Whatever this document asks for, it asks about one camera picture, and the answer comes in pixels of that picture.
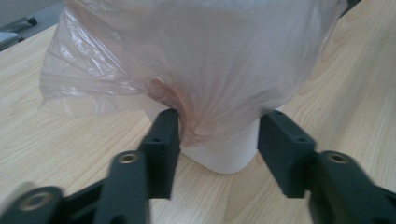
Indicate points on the translucent pink plastic bag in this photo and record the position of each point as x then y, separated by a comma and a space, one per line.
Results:
218, 62

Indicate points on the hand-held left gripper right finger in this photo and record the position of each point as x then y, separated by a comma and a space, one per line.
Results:
285, 149

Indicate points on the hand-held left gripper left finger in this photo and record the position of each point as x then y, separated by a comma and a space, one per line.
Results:
163, 149

